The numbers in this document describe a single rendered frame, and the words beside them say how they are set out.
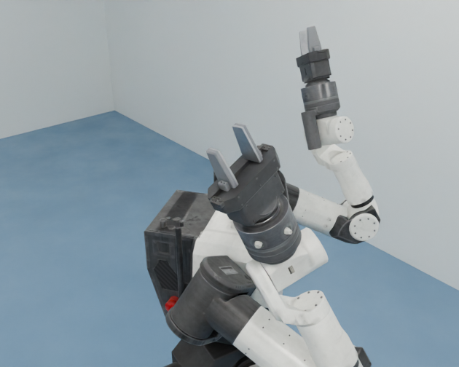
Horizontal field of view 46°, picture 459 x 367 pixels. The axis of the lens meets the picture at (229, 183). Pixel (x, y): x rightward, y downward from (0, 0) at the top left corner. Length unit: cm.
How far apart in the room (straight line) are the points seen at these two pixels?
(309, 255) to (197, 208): 46
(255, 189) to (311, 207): 68
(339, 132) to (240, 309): 54
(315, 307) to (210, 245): 32
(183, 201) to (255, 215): 55
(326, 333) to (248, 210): 27
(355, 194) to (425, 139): 167
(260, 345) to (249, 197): 35
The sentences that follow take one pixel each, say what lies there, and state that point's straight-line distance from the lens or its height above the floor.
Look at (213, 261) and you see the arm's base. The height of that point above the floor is 131.
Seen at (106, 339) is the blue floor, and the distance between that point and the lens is 283.
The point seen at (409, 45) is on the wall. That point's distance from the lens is 301.
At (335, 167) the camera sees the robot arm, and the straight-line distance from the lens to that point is 140.
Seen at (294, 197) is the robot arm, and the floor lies 124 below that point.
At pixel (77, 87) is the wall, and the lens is 551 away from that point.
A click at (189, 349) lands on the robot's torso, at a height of 94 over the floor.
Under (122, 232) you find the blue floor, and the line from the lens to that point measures 360.
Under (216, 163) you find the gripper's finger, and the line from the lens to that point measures 71.
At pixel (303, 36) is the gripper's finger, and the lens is 142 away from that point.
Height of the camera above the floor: 192
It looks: 28 degrees down
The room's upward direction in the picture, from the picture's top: straight up
